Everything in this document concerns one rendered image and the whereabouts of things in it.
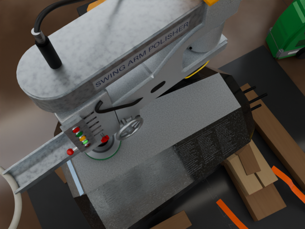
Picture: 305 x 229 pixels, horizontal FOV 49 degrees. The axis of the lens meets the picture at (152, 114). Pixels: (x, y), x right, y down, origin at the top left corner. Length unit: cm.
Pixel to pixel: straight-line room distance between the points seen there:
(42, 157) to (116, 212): 55
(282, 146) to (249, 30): 117
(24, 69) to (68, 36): 18
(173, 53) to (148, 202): 97
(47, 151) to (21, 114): 145
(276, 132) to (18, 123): 215
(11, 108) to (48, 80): 208
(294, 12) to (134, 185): 188
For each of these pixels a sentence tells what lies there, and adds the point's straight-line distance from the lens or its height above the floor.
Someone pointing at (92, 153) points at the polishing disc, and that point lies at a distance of 182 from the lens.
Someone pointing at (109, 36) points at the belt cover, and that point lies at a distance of 112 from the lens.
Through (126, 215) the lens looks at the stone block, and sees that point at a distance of 198.
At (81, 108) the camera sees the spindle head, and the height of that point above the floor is 158.
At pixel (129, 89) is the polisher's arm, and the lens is 135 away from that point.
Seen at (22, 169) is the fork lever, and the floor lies 112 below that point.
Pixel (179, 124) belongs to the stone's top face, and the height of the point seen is 87.
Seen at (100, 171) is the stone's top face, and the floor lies 87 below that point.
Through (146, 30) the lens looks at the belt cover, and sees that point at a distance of 112.
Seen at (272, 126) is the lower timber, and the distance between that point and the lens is 283.
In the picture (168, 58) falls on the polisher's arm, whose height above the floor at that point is 150.
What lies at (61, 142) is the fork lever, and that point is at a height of 112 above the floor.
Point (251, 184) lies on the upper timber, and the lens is 253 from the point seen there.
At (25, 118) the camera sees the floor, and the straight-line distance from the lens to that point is 307.
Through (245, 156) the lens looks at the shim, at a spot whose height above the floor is 24.
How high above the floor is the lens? 265
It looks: 69 degrees down
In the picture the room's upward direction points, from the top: 5 degrees counter-clockwise
